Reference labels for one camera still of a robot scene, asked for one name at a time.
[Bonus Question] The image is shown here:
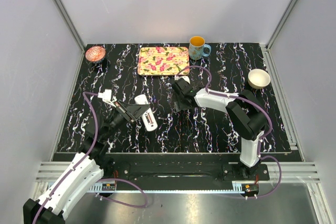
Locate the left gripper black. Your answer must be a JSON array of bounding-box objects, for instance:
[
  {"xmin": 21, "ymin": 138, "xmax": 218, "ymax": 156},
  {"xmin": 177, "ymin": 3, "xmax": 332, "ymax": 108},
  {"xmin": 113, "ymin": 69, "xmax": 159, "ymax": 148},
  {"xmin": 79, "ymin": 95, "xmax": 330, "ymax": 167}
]
[{"xmin": 102, "ymin": 100, "xmax": 150, "ymax": 141}]

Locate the white remote control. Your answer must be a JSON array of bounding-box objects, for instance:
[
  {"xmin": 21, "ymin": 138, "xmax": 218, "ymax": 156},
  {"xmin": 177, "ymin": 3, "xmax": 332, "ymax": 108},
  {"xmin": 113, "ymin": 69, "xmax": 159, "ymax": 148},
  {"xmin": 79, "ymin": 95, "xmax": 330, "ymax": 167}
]
[{"xmin": 134, "ymin": 94, "xmax": 158, "ymax": 132}]

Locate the red orange battery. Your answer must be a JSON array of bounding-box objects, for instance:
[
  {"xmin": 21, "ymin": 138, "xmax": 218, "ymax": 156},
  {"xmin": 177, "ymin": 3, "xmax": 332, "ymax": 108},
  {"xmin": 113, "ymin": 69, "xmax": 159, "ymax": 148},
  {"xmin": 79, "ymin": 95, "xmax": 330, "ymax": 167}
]
[{"xmin": 146, "ymin": 113, "xmax": 154, "ymax": 124}]

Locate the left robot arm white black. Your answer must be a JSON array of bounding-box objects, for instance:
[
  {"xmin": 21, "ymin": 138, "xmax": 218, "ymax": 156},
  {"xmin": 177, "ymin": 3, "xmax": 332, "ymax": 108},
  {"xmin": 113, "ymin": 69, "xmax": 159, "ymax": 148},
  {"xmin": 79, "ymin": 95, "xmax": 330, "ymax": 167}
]
[{"xmin": 23, "ymin": 101, "xmax": 114, "ymax": 223}]

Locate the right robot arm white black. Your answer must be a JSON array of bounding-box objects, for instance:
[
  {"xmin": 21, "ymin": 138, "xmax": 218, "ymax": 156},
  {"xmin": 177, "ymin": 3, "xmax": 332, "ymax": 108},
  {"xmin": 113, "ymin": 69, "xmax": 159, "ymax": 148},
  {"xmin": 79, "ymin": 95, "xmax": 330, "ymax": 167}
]
[{"xmin": 172, "ymin": 78, "xmax": 272, "ymax": 180}]

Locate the floral yellow tray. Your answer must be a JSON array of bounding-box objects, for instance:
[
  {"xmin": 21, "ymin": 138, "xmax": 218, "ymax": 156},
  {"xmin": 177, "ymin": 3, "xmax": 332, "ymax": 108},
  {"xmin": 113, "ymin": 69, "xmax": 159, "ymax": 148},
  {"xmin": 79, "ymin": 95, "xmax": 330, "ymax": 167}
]
[{"xmin": 138, "ymin": 47, "xmax": 190, "ymax": 76}]

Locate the blue mug yellow inside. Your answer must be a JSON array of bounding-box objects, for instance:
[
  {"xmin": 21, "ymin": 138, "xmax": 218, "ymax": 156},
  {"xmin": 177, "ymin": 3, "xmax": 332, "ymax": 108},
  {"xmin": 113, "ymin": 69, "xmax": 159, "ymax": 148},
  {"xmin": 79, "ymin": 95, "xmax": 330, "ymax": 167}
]
[{"xmin": 188, "ymin": 36, "xmax": 212, "ymax": 60}]

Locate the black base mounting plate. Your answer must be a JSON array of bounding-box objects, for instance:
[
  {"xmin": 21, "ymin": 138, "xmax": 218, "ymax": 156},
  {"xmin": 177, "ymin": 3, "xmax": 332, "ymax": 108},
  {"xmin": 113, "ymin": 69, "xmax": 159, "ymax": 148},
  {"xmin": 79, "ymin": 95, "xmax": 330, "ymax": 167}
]
[{"xmin": 102, "ymin": 161, "xmax": 270, "ymax": 182}]

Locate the red patterned bowl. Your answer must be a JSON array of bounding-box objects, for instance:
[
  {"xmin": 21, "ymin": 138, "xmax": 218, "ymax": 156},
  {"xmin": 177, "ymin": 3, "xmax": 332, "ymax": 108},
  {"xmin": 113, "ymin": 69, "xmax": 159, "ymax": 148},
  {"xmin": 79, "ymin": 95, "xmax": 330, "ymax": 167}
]
[{"xmin": 85, "ymin": 46, "xmax": 106, "ymax": 63}]

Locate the cream white bowl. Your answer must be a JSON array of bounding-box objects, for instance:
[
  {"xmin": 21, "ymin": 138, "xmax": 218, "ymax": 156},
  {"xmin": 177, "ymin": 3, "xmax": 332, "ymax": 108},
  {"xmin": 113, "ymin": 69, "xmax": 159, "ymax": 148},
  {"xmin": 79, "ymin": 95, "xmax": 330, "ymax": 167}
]
[{"xmin": 248, "ymin": 69, "xmax": 271, "ymax": 89}]

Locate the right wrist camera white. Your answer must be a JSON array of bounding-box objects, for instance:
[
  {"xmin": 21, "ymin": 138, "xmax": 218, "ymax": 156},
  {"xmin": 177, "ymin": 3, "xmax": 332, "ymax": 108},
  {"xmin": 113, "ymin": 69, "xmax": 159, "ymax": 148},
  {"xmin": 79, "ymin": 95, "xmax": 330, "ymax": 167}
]
[{"xmin": 179, "ymin": 76, "xmax": 190, "ymax": 83}]

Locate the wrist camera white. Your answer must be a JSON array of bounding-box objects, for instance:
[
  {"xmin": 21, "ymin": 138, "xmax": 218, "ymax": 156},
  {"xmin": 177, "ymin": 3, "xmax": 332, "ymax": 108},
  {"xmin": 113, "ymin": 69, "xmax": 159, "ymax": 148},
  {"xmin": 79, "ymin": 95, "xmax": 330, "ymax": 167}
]
[
  {"xmin": 179, "ymin": 76, "xmax": 190, "ymax": 83},
  {"xmin": 98, "ymin": 89, "xmax": 116, "ymax": 108}
]

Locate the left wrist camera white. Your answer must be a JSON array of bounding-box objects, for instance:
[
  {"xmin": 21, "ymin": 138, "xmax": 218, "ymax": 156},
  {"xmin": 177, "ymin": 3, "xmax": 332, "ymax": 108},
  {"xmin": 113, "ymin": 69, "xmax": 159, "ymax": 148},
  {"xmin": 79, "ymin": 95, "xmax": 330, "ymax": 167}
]
[{"xmin": 98, "ymin": 89, "xmax": 116, "ymax": 108}]

